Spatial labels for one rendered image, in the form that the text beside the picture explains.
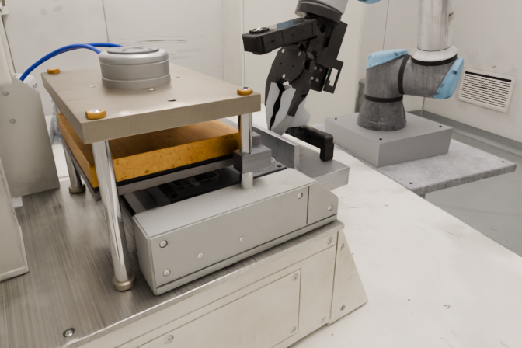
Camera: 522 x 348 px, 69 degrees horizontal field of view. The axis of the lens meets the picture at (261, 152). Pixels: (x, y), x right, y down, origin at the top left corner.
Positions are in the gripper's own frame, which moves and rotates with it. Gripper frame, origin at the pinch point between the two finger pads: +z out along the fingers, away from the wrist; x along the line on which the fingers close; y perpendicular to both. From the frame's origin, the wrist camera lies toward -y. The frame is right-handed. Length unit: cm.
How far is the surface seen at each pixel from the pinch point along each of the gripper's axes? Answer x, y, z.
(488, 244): -20, 46, 11
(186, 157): -10.4, -19.0, 2.8
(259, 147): -12.7, -11.6, 0.0
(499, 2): 121, 293, -124
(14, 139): 14.8, -32.5, 10.4
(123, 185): -10.3, -25.1, 6.6
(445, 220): -10.1, 46.4, 10.2
